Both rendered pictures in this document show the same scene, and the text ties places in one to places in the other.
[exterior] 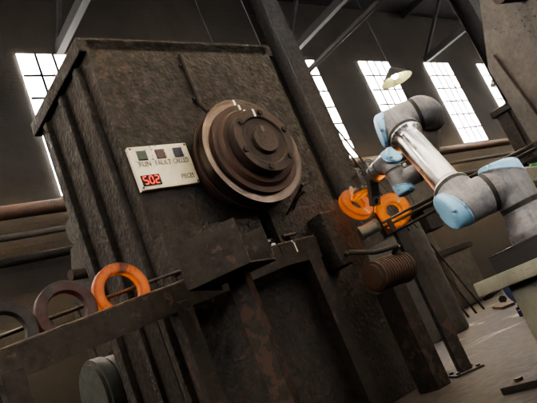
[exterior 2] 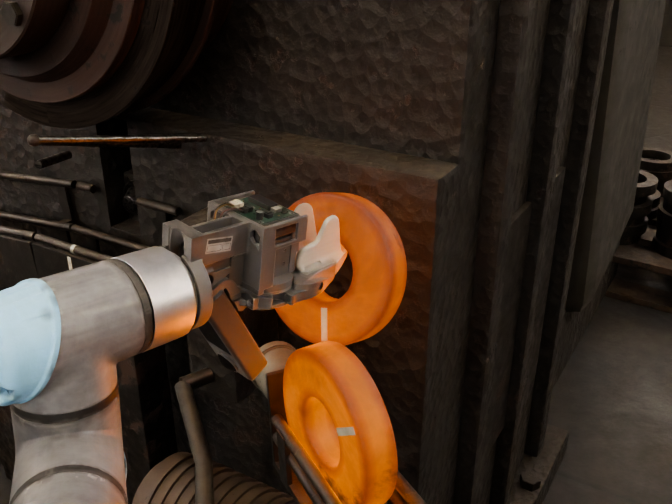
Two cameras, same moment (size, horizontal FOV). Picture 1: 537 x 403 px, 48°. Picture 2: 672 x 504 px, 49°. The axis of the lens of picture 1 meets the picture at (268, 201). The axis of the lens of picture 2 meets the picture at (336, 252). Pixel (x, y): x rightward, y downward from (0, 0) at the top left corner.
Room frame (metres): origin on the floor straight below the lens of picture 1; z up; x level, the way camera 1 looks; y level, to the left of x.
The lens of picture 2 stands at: (2.40, -0.98, 1.14)
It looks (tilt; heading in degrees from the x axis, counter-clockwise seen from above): 26 degrees down; 73
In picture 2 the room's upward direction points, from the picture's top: straight up
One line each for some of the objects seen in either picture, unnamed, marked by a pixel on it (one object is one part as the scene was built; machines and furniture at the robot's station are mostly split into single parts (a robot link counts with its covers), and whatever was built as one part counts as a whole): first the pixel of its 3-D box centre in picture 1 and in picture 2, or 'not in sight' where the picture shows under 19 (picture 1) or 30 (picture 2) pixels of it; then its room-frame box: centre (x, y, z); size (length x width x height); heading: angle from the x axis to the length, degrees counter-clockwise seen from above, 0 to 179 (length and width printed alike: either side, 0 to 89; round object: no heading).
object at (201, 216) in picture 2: (329, 241); (233, 300); (2.51, -0.17, 0.68); 0.11 x 0.08 x 0.24; 42
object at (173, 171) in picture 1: (163, 166); not in sight; (2.20, 0.32, 1.15); 0.26 x 0.02 x 0.18; 132
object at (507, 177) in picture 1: (505, 182); not in sight; (1.74, -0.65, 0.53); 0.13 x 0.12 x 0.14; 90
